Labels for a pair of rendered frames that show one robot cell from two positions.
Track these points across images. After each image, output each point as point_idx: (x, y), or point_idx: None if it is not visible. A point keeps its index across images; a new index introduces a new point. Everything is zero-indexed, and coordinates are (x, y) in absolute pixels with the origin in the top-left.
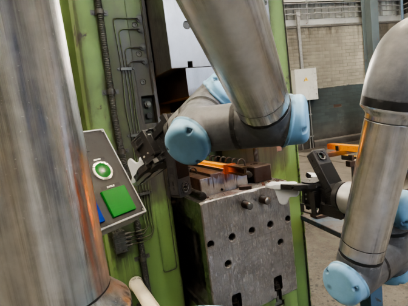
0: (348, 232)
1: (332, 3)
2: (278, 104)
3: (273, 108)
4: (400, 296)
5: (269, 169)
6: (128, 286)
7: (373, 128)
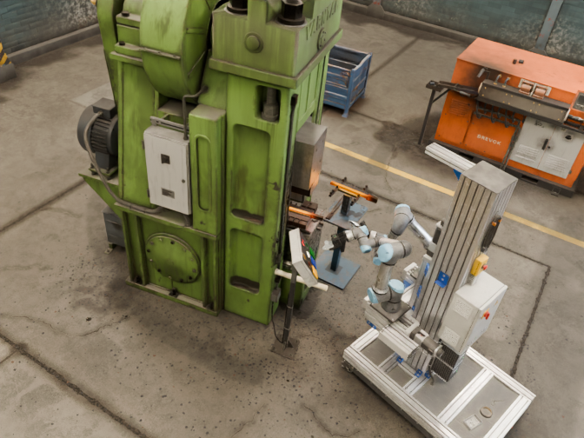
0: None
1: None
2: None
3: None
4: (325, 223)
5: (317, 206)
6: (274, 274)
7: (393, 236)
